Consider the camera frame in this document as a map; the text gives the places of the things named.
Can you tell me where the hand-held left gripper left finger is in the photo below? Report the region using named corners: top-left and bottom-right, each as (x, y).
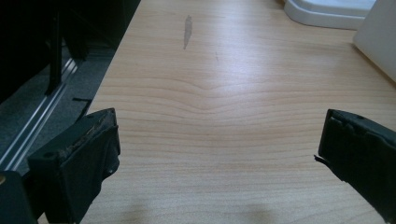
top-left (26, 107), bottom-right (121, 224)

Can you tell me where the white plastic tray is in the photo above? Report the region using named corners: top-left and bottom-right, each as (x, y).
top-left (283, 0), bottom-right (377, 31)

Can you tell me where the white box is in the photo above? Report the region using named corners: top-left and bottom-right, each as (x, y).
top-left (352, 0), bottom-right (396, 83)

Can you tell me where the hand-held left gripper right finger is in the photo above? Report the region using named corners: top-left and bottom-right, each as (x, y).
top-left (313, 108), bottom-right (396, 224)

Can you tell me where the black metal stand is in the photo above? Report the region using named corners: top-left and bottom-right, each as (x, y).
top-left (44, 8), bottom-right (64, 96)

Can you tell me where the aluminium floor rail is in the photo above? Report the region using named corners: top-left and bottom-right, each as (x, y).
top-left (0, 57), bottom-right (78, 172)

